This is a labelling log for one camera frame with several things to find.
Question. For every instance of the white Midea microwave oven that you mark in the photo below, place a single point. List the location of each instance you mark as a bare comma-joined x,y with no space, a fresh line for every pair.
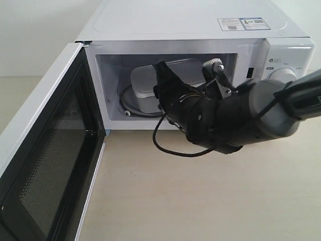
124,39

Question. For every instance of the white upper power knob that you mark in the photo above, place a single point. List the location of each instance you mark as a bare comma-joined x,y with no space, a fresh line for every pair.
283,75

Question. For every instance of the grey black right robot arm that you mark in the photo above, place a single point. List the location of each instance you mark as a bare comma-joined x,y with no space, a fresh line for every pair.
223,118

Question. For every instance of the white microwave door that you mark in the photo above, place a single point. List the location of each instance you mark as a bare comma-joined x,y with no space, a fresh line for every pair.
50,153

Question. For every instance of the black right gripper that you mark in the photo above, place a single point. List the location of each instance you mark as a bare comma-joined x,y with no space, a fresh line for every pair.
189,110

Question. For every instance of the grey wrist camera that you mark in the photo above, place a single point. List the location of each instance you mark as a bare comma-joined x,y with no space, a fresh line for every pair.
211,68

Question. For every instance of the glass turntable plate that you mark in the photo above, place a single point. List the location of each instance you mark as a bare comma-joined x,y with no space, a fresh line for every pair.
130,107

